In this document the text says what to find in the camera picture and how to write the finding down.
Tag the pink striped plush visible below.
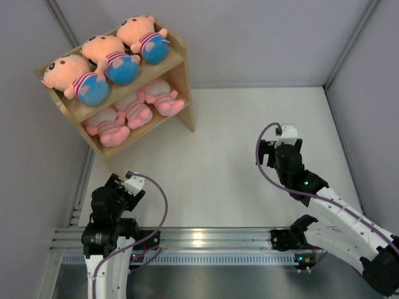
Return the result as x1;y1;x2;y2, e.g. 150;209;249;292
83;107;130;148
113;91;153;130
139;78;185;116

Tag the aluminium mounting rail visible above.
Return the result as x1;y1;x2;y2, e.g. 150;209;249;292
49;226;389;252

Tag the boy plush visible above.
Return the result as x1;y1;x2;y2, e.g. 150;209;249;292
117;15;170;65
81;35;141;85
41;54;109;106

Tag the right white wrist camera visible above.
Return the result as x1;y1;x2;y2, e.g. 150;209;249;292
275;124;298;148

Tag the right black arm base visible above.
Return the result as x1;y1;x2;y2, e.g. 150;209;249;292
270;229;312;252

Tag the slotted white cable duct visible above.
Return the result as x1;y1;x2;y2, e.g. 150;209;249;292
62;252;297;265

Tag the wooden two-tier shelf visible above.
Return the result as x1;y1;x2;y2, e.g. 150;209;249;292
35;19;195;168

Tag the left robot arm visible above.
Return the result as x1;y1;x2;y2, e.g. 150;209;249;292
81;174;145;298

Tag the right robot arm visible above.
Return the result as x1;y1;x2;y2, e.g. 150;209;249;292
256;138;398;297

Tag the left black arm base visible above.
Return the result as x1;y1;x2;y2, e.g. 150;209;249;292
133;229;161;251

